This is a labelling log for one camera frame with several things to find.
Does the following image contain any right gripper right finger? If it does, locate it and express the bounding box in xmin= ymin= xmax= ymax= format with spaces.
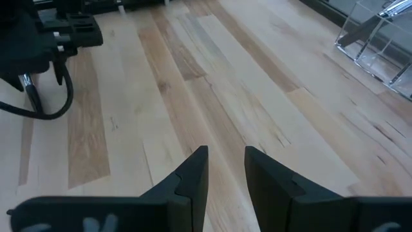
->
xmin=244 ymin=146 xmax=355 ymax=232

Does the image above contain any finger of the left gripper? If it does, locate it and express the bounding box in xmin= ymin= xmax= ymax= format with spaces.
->
xmin=0 ymin=69 xmax=25 ymax=93
xmin=51 ymin=48 xmax=65 ymax=86

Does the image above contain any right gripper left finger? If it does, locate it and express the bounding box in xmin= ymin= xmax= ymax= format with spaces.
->
xmin=140 ymin=146 xmax=209 ymax=232

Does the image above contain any black pen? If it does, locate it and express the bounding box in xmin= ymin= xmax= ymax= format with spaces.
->
xmin=337 ymin=0 xmax=412 ymax=48
xmin=17 ymin=73 xmax=44 ymax=114
xmin=388 ymin=61 xmax=412 ymax=85

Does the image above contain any clear acrylic organizer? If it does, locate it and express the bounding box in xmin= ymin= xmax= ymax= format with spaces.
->
xmin=333 ymin=0 xmax=412 ymax=101

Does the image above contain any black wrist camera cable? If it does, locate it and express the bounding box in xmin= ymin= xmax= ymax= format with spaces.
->
xmin=0 ymin=63 xmax=75 ymax=121

